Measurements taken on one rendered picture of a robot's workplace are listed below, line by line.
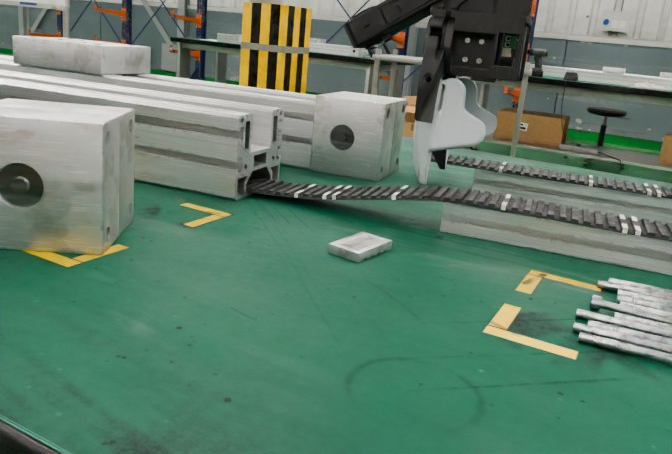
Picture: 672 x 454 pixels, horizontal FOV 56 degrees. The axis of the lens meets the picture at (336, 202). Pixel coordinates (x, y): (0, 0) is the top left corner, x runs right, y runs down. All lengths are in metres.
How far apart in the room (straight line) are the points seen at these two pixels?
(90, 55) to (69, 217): 0.51
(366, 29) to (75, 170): 0.28
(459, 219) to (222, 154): 0.24
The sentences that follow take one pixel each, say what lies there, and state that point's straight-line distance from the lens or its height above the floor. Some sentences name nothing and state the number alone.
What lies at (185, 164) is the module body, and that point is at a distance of 0.65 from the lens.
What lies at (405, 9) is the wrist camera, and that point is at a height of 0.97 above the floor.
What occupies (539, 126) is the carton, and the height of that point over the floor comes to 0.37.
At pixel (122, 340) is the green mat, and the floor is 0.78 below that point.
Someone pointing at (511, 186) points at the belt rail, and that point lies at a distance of 0.78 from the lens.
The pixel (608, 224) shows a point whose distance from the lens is 0.58.
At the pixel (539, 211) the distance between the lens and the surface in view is 0.58.
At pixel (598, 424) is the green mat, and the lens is 0.34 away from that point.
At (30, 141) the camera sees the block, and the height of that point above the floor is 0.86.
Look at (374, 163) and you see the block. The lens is 0.77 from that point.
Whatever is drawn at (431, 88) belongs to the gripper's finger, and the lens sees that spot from 0.54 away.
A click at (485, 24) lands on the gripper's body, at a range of 0.55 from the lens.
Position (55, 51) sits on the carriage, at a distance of 1.00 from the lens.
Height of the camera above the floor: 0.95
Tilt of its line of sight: 15 degrees down
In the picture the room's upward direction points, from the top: 5 degrees clockwise
